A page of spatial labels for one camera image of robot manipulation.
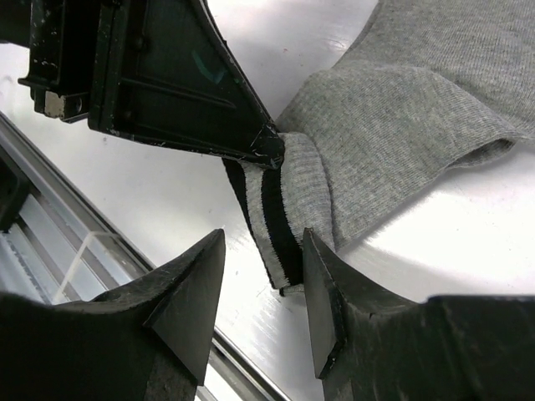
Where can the grey sock with black stripes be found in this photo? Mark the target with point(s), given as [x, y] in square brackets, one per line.
[427, 86]

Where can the aluminium frame rail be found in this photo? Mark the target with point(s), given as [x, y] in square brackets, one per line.
[56, 248]

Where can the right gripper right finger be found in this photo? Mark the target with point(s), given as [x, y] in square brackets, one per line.
[369, 343]

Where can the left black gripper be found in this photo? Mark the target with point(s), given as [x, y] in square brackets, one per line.
[163, 75]

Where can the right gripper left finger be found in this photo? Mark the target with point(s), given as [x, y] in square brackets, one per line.
[146, 340]

